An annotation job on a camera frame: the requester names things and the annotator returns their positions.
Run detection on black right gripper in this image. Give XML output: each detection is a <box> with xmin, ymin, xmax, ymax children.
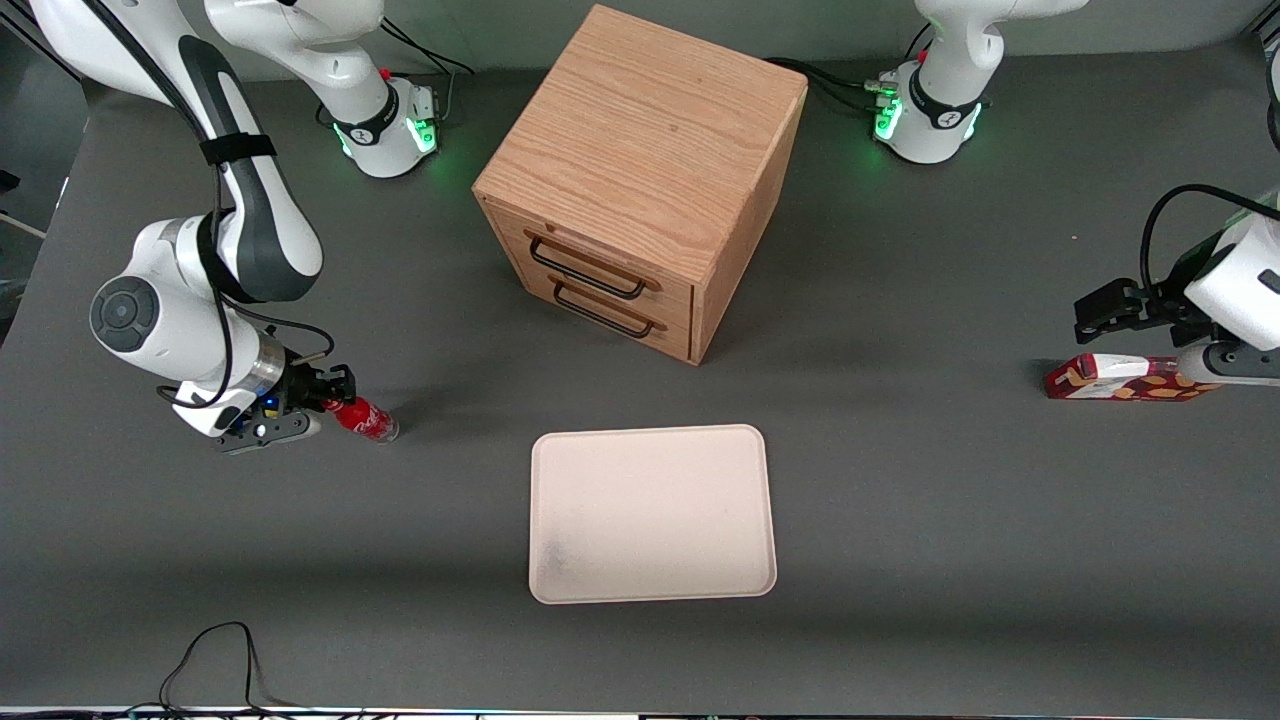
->
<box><xmin>262</xmin><ymin>360</ymin><xmax>358</xmax><ymax>417</ymax></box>

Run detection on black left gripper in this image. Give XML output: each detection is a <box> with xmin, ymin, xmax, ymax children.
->
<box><xmin>1075</xmin><ymin>262</ymin><xmax>1217</xmax><ymax>347</ymax></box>

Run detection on red coke bottle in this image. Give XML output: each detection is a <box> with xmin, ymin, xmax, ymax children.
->
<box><xmin>325</xmin><ymin>396</ymin><xmax>400</xmax><ymax>444</ymax></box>

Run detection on white rectangular plastic tray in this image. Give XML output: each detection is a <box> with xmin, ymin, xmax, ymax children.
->
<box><xmin>528</xmin><ymin>424</ymin><xmax>778</xmax><ymax>606</ymax></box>

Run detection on red snack carton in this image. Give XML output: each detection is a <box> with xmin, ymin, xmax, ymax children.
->
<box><xmin>1043</xmin><ymin>353</ymin><xmax>1223</xmax><ymax>402</ymax></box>

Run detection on lower wooden drawer front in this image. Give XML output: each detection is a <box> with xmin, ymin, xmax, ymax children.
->
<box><xmin>508</xmin><ymin>262</ymin><xmax>694</xmax><ymax>362</ymax></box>

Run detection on wooden drawer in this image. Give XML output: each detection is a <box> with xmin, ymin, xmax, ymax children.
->
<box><xmin>488</xmin><ymin>205</ymin><xmax>695</xmax><ymax>313</ymax></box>
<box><xmin>508</xmin><ymin>262</ymin><xmax>694</xmax><ymax>362</ymax></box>

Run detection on upper wooden drawer front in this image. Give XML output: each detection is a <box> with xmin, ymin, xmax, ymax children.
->
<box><xmin>488</xmin><ymin>205</ymin><xmax>695</xmax><ymax>313</ymax></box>

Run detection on wooden drawer cabinet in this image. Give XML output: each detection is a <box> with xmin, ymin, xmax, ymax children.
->
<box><xmin>472</xmin><ymin>4</ymin><xmax>809</xmax><ymax>366</ymax></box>

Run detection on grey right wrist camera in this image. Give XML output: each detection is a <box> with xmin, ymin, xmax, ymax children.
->
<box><xmin>213</xmin><ymin>408</ymin><xmax>323</xmax><ymax>454</ymax></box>

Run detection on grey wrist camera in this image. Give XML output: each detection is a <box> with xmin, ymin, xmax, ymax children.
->
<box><xmin>1175</xmin><ymin>340</ymin><xmax>1280</xmax><ymax>388</ymax></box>
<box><xmin>213</xmin><ymin>408</ymin><xmax>323</xmax><ymax>454</ymax></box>

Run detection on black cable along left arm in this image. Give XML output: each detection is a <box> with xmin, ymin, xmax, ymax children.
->
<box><xmin>1139</xmin><ymin>184</ymin><xmax>1280</xmax><ymax>293</ymax></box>

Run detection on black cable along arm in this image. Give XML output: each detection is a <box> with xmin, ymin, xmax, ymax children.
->
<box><xmin>1139</xmin><ymin>184</ymin><xmax>1280</xmax><ymax>293</ymax></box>
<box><xmin>85</xmin><ymin>0</ymin><xmax>337</xmax><ymax>411</ymax></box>

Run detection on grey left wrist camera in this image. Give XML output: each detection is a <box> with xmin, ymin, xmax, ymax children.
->
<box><xmin>1175</xmin><ymin>340</ymin><xmax>1280</xmax><ymax>388</ymax></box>

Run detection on black cable along right arm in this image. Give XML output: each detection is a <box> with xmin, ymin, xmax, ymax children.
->
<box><xmin>85</xmin><ymin>0</ymin><xmax>337</xmax><ymax>411</ymax></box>

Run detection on black looped table cable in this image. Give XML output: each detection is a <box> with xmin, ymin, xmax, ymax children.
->
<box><xmin>158</xmin><ymin>621</ymin><xmax>303</xmax><ymax>714</ymax></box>

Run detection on black velcro arm strap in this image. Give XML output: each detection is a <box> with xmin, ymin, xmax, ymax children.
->
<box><xmin>198</xmin><ymin>132</ymin><xmax>278</xmax><ymax>167</ymax></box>

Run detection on lower black drawer handle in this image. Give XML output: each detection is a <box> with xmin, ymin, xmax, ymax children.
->
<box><xmin>552</xmin><ymin>280</ymin><xmax>657</xmax><ymax>339</ymax></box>

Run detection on black drawer handle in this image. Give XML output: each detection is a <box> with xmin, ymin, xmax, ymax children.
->
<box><xmin>552</xmin><ymin>280</ymin><xmax>657</xmax><ymax>339</ymax></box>
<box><xmin>527</xmin><ymin>236</ymin><xmax>648</xmax><ymax>300</ymax></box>

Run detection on upper black drawer handle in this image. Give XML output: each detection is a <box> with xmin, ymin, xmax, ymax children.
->
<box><xmin>527</xmin><ymin>236</ymin><xmax>648</xmax><ymax>300</ymax></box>

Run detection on black cables at right base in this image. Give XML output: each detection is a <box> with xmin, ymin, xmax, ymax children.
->
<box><xmin>378</xmin><ymin>14</ymin><xmax>477</xmax><ymax>127</ymax></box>

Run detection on black cables at base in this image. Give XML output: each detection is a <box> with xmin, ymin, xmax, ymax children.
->
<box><xmin>764</xmin><ymin>56</ymin><xmax>903</xmax><ymax>117</ymax></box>
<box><xmin>378</xmin><ymin>14</ymin><xmax>477</xmax><ymax>127</ymax></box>

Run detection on black cables at left base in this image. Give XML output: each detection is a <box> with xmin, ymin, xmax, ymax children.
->
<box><xmin>764</xmin><ymin>56</ymin><xmax>903</xmax><ymax>117</ymax></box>

